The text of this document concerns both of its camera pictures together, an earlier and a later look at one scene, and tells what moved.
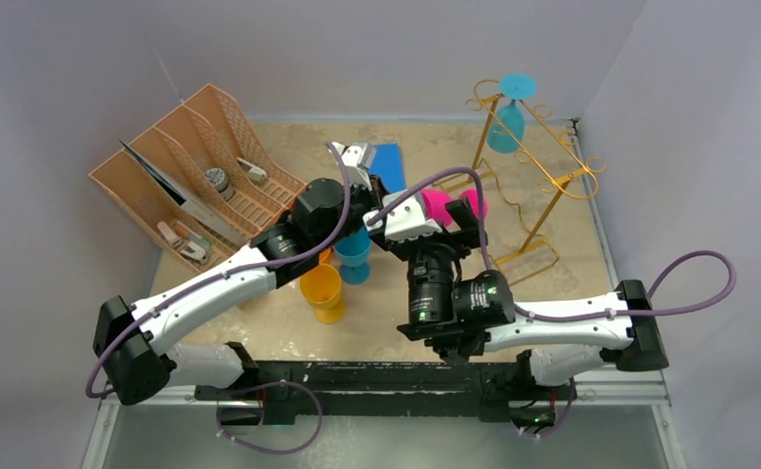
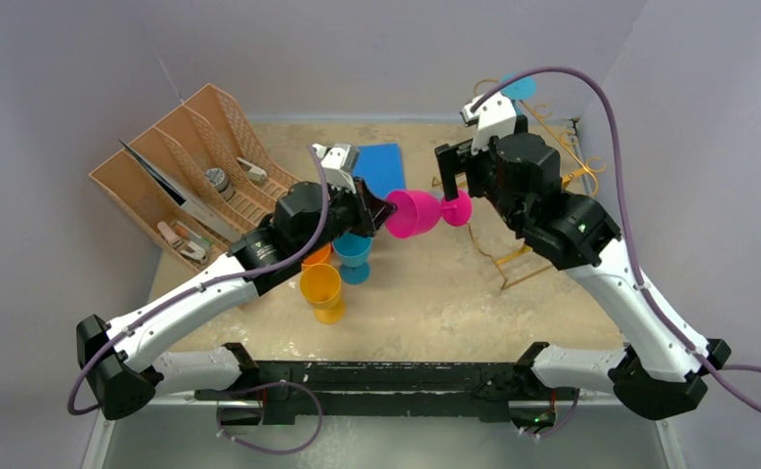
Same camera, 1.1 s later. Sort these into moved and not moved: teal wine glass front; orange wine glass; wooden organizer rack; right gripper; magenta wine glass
Moved: right gripper; magenta wine glass
Not moved: teal wine glass front; orange wine glass; wooden organizer rack
